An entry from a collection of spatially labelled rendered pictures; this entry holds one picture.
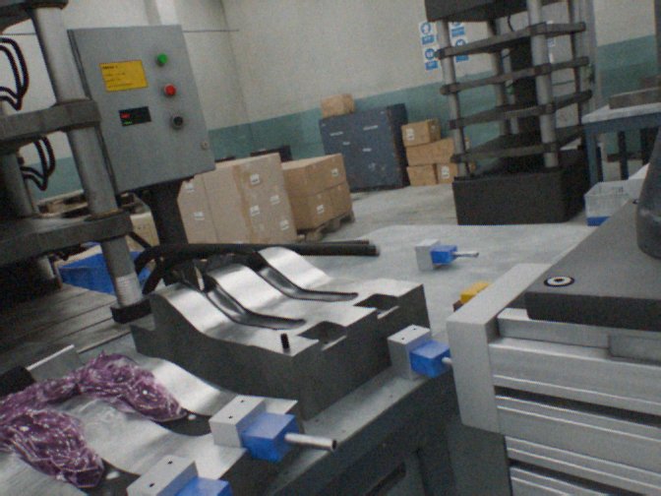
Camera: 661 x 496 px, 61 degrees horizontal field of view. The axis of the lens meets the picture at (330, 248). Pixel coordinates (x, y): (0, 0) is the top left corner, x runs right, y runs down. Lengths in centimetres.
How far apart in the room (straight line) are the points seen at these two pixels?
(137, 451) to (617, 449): 46
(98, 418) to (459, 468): 57
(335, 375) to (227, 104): 915
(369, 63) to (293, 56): 140
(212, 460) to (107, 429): 14
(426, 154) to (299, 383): 701
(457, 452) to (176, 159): 103
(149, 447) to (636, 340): 48
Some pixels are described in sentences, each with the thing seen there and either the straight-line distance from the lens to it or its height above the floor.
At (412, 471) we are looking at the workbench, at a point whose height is 63.
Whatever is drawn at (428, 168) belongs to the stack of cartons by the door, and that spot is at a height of 22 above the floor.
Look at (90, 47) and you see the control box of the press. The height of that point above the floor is 142.
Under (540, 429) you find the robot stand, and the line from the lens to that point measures 44.
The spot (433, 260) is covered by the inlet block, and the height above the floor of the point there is 82.
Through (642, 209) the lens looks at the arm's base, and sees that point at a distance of 39.
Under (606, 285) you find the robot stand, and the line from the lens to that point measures 34.
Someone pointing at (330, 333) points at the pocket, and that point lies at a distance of 78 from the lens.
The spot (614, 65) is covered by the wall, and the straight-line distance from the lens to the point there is 718.
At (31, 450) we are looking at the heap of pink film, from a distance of 66.
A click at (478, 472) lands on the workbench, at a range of 105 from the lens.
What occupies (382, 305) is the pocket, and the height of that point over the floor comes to 87.
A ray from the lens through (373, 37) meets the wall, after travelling 837.
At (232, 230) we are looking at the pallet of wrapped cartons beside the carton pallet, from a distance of 479.
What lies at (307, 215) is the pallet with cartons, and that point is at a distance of 547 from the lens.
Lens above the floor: 116
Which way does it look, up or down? 13 degrees down
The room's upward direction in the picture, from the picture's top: 12 degrees counter-clockwise
